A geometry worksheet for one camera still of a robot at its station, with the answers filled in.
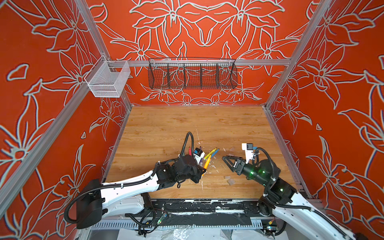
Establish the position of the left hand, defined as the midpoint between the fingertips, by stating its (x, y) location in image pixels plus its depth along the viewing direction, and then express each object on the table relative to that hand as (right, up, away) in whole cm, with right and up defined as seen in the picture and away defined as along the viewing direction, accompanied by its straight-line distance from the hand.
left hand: (206, 169), depth 73 cm
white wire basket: (-61, +51, +22) cm, 83 cm away
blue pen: (+8, +4, +20) cm, 22 cm away
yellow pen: (+5, +3, +20) cm, 21 cm away
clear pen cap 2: (+13, -8, +10) cm, 19 cm away
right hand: (+7, +6, -5) cm, 11 cm away
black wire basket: (-7, +56, +25) cm, 61 cm away
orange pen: (+1, +3, 0) cm, 3 cm away
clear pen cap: (+15, -10, +9) cm, 20 cm away
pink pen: (-8, +11, -7) cm, 15 cm away
